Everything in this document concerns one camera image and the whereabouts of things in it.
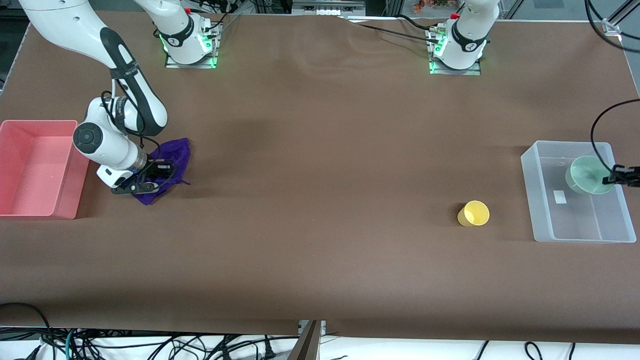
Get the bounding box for purple cloth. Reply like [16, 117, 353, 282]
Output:
[132, 137, 192, 206]

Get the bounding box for mint green bowl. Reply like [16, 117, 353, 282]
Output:
[565, 155, 618, 196]

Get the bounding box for yellow plastic cup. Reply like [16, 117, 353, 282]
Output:
[457, 200, 491, 228]

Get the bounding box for clear plastic bin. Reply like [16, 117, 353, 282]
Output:
[520, 140, 637, 244]

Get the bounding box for pink plastic bin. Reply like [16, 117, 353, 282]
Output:
[0, 119, 92, 221]

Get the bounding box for white power strip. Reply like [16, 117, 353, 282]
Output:
[291, 0, 367, 16]

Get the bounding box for orange background items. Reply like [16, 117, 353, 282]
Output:
[412, 0, 451, 13]

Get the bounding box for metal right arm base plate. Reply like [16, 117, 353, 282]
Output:
[165, 22, 221, 70]

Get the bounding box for thin black overhead cable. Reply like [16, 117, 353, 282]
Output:
[585, 0, 640, 52]

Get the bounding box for thick black floor cable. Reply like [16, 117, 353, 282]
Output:
[0, 302, 53, 360]

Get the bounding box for black base cable bundle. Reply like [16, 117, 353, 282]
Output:
[192, 0, 241, 31]

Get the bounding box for tangled black floor cable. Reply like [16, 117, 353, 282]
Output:
[75, 334, 301, 360]

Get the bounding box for grey metal post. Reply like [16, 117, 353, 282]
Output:
[287, 320, 327, 360]

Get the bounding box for black cable on table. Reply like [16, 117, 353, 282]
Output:
[345, 15, 441, 43]

